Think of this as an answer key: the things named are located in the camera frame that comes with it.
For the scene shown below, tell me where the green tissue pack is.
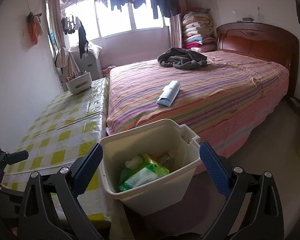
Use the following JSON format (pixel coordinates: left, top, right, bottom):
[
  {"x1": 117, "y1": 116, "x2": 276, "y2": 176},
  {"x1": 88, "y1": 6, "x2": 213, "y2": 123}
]
[{"x1": 118, "y1": 154, "x2": 170, "y2": 192}]

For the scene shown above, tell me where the cream plastic trash bin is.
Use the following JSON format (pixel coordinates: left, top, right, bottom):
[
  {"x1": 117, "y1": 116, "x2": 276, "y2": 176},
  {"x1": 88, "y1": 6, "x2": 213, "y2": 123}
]
[{"x1": 100, "y1": 119, "x2": 202, "y2": 216}]

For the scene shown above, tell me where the checkered plastic tablecloth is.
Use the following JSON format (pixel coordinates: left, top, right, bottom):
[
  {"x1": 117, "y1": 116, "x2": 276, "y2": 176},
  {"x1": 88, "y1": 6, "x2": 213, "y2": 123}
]
[{"x1": 2, "y1": 77, "x2": 116, "y2": 225}]

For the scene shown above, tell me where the bed with striped sheet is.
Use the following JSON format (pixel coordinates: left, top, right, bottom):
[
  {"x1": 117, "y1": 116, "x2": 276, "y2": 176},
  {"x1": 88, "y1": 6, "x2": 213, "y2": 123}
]
[{"x1": 106, "y1": 50, "x2": 289, "y2": 157}]

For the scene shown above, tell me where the light blue folded case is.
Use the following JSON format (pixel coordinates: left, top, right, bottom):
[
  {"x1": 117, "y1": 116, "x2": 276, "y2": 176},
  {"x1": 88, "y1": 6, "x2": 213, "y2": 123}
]
[{"x1": 157, "y1": 80, "x2": 181, "y2": 107}]

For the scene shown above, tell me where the white storage basket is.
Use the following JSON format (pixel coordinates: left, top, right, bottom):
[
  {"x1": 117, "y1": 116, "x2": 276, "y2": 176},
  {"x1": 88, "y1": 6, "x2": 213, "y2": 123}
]
[{"x1": 66, "y1": 72, "x2": 92, "y2": 95}]

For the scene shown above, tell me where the left pink curtain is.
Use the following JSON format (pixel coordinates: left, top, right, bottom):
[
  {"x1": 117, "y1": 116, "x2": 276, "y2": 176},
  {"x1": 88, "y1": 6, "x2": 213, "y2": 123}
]
[{"x1": 46, "y1": 0, "x2": 67, "y2": 53}]

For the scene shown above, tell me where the pink curtain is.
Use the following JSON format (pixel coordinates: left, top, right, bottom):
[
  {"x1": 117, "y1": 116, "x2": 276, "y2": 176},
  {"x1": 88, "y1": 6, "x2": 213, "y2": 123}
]
[
  {"x1": 46, "y1": 0, "x2": 67, "y2": 53},
  {"x1": 169, "y1": 14, "x2": 183, "y2": 48}
]

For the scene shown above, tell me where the beige hanging bag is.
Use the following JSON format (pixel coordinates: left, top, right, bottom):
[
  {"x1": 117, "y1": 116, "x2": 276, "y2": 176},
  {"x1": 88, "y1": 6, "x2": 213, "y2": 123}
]
[{"x1": 55, "y1": 47, "x2": 80, "y2": 82}]

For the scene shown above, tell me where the white air cooler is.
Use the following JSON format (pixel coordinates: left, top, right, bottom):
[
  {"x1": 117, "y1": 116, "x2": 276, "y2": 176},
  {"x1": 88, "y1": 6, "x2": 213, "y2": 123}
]
[{"x1": 69, "y1": 42, "x2": 103, "y2": 80}]

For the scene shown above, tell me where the dark grey blanket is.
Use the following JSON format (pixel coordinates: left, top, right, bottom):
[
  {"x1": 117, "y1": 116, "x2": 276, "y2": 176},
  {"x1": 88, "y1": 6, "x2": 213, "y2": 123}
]
[{"x1": 158, "y1": 47, "x2": 207, "y2": 70}]

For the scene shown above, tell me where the wooden headboard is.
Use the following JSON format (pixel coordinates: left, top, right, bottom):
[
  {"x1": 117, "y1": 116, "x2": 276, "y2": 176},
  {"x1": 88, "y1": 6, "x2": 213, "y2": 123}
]
[{"x1": 216, "y1": 22, "x2": 299, "y2": 97}]

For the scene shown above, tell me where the orange cloth on hook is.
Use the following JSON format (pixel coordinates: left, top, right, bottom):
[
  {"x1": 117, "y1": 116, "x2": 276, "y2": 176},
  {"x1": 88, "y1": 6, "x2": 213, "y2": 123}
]
[{"x1": 26, "y1": 12, "x2": 43, "y2": 46}]

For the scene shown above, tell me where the stack of folded quilts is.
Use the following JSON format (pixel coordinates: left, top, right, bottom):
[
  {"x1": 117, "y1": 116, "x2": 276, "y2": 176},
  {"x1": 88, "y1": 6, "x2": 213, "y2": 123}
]
[{"x1": 181, "y1": 8, "x2": 217, "y2": 53}]

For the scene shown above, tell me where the black hanging garment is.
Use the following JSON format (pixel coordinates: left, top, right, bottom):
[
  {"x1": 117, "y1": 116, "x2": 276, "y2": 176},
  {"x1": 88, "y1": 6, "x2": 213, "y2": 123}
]
[{"x1": 78, "y1": 23, "x2": 89, "y2": 59}]

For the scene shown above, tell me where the right pink curtain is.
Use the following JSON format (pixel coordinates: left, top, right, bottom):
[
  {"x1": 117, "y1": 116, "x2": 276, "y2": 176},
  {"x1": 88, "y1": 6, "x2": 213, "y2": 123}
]
[{"x1": 169, "y1": 14, "x2": 183, "y2": 48}]

